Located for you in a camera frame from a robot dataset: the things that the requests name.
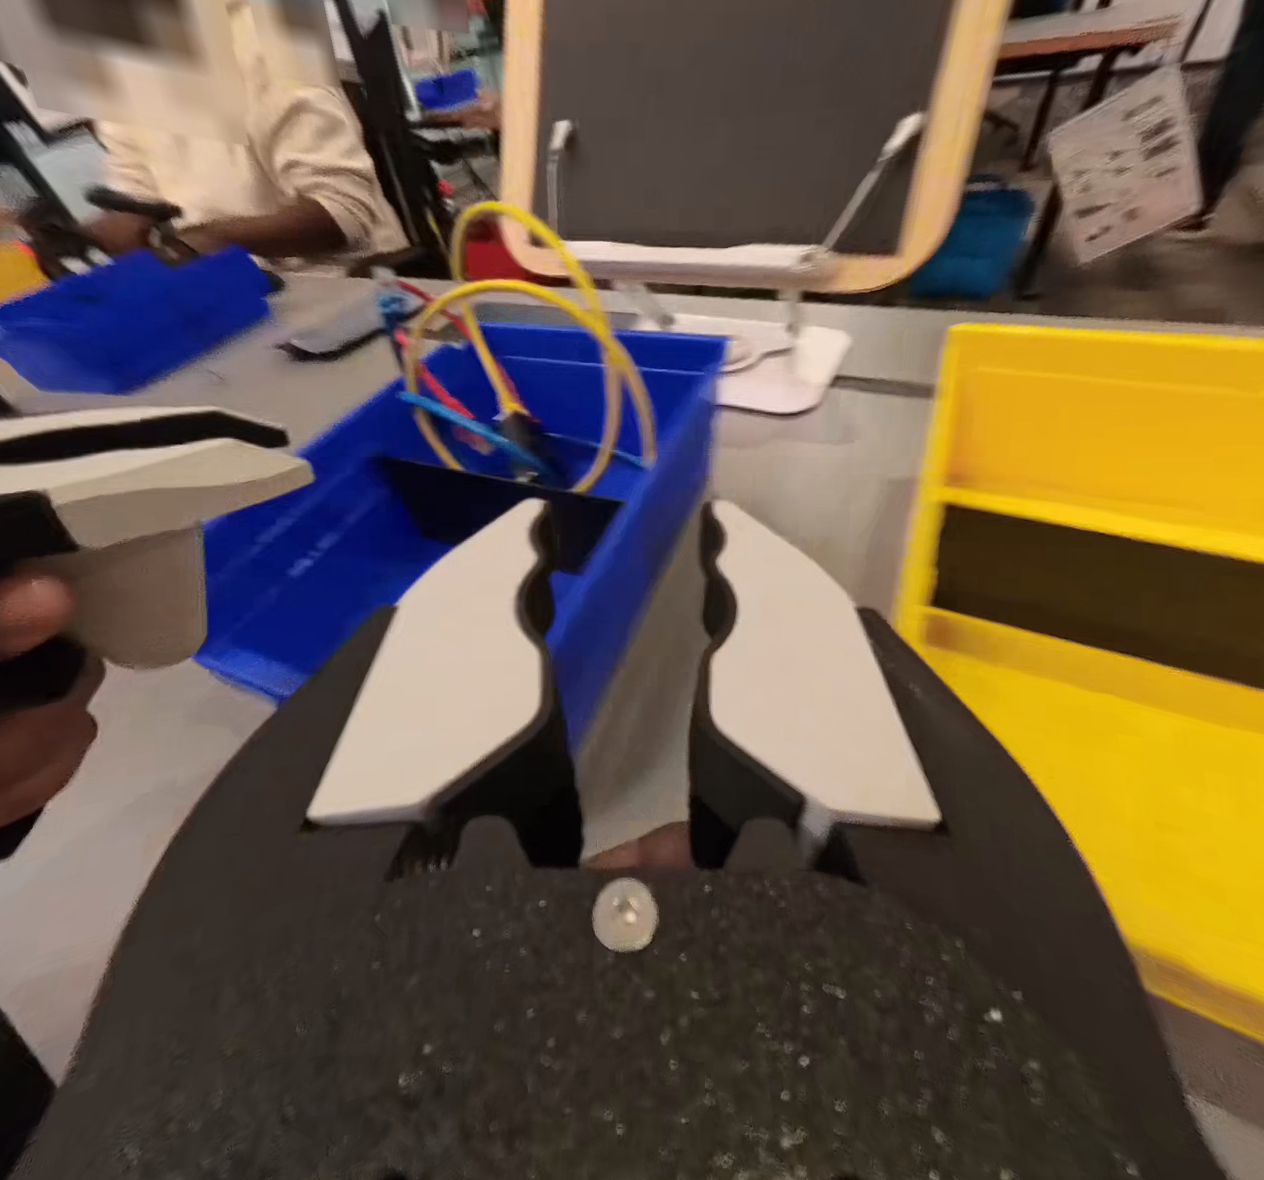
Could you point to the black bin divider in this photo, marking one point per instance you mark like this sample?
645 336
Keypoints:
464 509
1086 588

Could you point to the yellow plastic bin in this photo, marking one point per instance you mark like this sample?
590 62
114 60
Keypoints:
1086 804

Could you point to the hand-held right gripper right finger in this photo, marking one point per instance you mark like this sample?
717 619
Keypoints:
810 696

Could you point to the black flat device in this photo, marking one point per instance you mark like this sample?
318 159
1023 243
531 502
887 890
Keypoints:
335 331

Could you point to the blue storage crate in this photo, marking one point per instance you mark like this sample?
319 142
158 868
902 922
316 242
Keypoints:
973 242

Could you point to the person's left hand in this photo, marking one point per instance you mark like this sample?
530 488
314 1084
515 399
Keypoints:
44 755

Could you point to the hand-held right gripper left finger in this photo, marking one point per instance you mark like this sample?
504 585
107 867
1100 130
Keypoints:
445 696

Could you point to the printed paper sheet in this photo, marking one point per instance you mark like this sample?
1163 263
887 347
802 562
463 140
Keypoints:
1126 163

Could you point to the red storage bin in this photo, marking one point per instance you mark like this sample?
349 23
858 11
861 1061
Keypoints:
489 252

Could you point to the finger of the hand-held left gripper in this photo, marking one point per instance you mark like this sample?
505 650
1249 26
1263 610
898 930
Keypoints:
118 425
158 499

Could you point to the blue plastic bin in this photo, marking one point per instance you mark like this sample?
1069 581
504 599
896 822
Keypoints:
316 558
129 321

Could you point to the wood framed black board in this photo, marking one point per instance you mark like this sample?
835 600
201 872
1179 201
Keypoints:
740 74

